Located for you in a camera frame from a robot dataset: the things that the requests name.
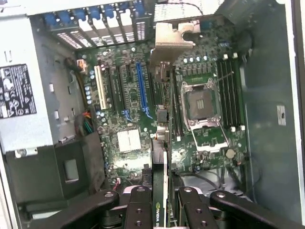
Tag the coin cell battery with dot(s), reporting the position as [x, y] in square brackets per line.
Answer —
[230, 153]

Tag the silver chipset heatsink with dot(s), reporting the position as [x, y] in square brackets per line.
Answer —
[128, 140]

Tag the black plastic duct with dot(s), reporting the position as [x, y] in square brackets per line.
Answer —
[43, 171]

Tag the grey power supply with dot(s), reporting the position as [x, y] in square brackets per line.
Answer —
[35, 133]

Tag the green motherboard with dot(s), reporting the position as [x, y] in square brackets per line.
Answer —
[133, 95]

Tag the CPU socket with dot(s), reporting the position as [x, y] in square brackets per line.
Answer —
[200, 102]

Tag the white expansion slot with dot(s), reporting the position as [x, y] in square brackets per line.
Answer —
[100, 88]

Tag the white-latched RAM slot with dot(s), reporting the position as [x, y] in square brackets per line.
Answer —
[239, 93]
[229, 93]
[175, 107]

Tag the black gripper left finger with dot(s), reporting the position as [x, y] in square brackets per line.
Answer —
[138, 210]

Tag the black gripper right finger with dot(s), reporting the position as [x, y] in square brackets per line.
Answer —
[193, 212]

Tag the black open PC case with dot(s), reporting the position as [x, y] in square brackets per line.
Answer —
[267, 83]

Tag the metal socket cover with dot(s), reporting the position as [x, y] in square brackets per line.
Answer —
[209, 140]

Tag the blue expansion slot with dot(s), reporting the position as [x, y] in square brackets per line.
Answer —
[141, 86]

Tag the short black expansion slot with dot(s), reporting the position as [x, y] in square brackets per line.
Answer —
[127, 71]

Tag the long black expansion slot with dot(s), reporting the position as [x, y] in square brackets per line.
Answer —
[152, 95]
[114, 90]

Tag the black-latched RAM slot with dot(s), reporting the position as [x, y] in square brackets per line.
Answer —
[223, 93]
[234, 93]
[180, 107]

